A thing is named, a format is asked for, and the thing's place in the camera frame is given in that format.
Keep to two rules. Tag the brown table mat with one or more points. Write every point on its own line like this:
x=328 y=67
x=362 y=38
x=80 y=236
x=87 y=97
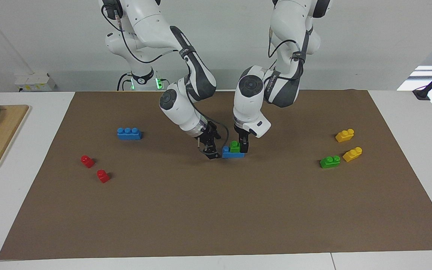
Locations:
x=201 y=210

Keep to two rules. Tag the green two-stud toy block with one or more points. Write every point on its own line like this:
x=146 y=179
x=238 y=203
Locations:
x=330 y=162
x=234 y=147

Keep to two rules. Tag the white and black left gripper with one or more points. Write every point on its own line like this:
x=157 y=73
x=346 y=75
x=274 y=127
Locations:
x=255 y=125

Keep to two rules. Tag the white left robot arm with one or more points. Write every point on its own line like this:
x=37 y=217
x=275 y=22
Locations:
x=287 y=22

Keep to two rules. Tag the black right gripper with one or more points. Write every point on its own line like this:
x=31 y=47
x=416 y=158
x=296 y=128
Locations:
x=208 y=135

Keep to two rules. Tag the red one-stud toy block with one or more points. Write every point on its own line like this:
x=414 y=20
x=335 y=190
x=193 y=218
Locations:
x=87 y=161
x=103 y=176

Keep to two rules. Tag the blue three-stud toy block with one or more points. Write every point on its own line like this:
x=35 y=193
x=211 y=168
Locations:
x=231 y=155
x=129 y=134

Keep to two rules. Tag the yellow two-stud toy block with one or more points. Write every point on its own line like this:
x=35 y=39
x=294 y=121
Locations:
x=344 y=135
x=352 y=154

